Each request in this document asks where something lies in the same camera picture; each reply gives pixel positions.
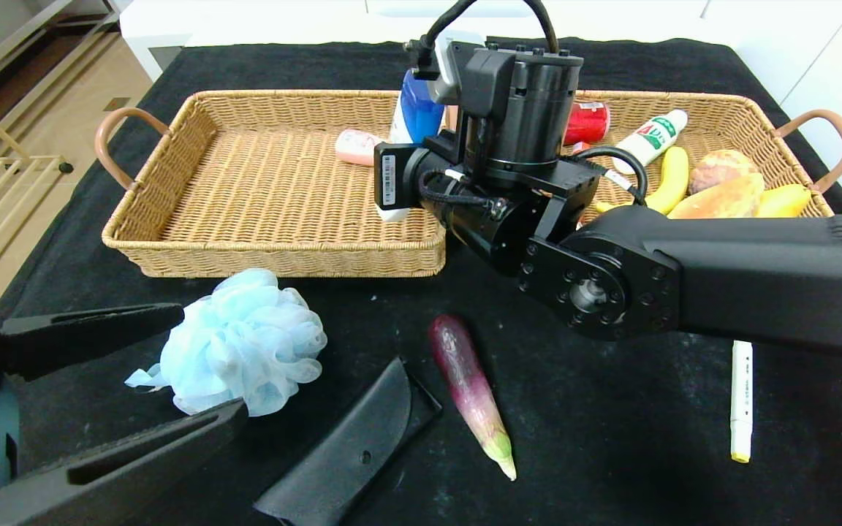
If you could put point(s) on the light blue bath pouf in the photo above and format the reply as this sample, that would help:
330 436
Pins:
238 351

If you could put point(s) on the yellow mango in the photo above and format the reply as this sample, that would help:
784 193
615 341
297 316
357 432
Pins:
783 201

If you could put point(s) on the black tablecloth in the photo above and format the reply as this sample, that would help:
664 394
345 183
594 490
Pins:
611 409

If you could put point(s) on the purple eggplant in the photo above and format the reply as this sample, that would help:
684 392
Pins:
465 380

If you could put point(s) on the long bread loaf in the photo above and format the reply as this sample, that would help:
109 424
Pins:
721 201

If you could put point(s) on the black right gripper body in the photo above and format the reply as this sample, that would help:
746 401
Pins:
392 177

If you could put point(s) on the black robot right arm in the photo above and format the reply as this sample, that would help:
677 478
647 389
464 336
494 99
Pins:
757 270

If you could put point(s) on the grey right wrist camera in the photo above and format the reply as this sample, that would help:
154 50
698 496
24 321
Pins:
454 69

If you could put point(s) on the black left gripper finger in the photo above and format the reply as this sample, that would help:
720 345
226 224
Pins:
150 475
99 332

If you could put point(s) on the rectangular wicker basket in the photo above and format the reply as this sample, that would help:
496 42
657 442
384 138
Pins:
245 212
728 124

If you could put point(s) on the small pink bottle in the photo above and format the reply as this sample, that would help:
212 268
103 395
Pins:
355 146

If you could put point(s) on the red drink can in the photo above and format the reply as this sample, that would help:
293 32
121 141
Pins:
588 120

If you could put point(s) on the beige wooden rack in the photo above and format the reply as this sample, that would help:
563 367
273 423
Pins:
12 164

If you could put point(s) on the black leather glasses case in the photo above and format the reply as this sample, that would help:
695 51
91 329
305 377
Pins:
348 453

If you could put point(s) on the white marker with yellow cap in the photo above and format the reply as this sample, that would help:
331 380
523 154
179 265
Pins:
741 409

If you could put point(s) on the round bread roll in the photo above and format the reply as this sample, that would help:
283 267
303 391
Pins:
721 168

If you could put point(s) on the grey and brown shelf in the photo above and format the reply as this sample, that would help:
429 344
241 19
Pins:
26 55

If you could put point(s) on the white bottle with blue cap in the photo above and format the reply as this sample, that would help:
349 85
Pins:
417 109

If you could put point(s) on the yellow banana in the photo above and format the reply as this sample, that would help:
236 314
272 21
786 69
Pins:
669 183

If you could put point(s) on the white bottle with green label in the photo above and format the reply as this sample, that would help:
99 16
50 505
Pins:
644 146

